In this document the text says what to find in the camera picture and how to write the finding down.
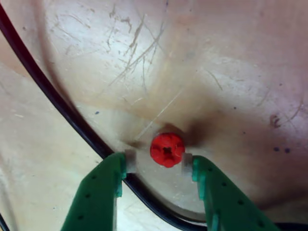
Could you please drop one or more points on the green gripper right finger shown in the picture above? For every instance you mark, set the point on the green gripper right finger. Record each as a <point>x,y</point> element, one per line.
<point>228,207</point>

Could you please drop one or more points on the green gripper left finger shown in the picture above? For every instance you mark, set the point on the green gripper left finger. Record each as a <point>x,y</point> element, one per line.
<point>96,192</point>

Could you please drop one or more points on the red round Lego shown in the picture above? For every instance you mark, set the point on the red round Lego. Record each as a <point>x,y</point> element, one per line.
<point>160,146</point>

